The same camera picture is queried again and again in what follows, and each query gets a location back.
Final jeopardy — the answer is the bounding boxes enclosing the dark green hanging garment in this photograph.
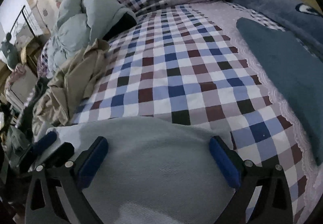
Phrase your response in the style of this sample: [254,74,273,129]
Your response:
[0,33,19,70]

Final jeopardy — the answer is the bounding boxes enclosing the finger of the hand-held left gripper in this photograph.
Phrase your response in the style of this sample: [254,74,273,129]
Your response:
[19,131,57,174]
[42,142,75,167]

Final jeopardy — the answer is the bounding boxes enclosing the light grey-blue sweatpants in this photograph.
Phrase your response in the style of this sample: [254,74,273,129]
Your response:
[47,116,240,224]

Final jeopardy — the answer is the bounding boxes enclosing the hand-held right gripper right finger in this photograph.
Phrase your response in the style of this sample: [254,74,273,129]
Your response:
[209,135,294,224]

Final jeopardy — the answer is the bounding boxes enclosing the large-check bed sheet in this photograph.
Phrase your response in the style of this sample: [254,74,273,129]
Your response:
[71,2,318,224]

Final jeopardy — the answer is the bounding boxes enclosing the teal blanket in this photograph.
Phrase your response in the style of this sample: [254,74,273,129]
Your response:
[236,17,323,166]

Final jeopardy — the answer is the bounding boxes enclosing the beige garment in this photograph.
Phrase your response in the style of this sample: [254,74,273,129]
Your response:
[33,38,110,126]

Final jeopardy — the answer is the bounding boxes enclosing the light blue jacket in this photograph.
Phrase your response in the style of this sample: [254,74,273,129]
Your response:
[47,0,138,73]

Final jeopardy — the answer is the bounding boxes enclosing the black metal rack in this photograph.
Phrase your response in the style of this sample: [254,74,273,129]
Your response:
[10,5,44,37]

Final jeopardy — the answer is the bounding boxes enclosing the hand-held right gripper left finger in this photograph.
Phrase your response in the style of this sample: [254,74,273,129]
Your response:
[25,136,109,224]

